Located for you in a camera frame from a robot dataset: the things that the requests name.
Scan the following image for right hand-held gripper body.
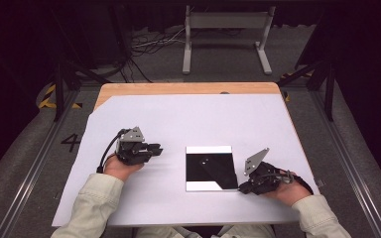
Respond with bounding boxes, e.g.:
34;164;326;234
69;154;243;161
243;147;292;196

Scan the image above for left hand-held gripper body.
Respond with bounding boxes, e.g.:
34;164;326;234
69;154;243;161
115;126;152;167

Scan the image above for black and white box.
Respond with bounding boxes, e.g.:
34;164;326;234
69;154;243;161
185;145;239;192

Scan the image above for person's left hand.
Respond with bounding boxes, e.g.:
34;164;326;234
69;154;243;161
103;153;145;182

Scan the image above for person's right hand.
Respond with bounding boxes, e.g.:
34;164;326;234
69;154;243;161
265;172;312;207

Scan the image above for white table sheet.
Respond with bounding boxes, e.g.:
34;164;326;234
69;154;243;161
52;93;320;228

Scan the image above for black metal stand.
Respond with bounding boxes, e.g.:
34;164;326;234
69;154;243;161
277;59;336;122
51;59;113;123

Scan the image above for grey metal stand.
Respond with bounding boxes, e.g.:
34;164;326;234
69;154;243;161
182;4;277;75

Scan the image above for right hand-held gripper cable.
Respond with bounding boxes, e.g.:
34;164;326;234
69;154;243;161
271;169;315;195

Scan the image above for aluminium floor rail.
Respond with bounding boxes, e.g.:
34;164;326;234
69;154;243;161
0;88;80;238
311;88;381;238

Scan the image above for floor cables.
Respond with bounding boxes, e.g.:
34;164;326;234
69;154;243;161
118;28;187;83

